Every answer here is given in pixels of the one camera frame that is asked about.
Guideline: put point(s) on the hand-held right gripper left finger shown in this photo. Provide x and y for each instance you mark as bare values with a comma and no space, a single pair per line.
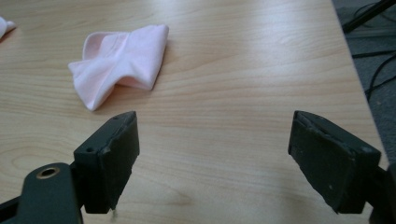
106,161

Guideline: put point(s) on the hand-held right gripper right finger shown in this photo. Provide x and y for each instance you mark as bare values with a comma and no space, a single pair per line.
330,161

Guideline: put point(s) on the black metal stand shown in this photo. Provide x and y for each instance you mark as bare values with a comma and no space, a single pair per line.
365,15

